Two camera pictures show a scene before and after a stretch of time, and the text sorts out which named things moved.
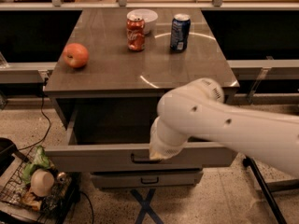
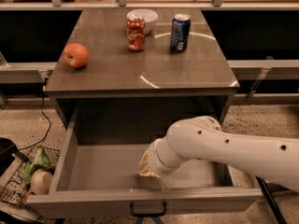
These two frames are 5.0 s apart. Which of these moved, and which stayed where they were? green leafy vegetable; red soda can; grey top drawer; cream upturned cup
Moved: grey top drawer
Stayed: green leafy vegetable; cream upturned cup; red soda can
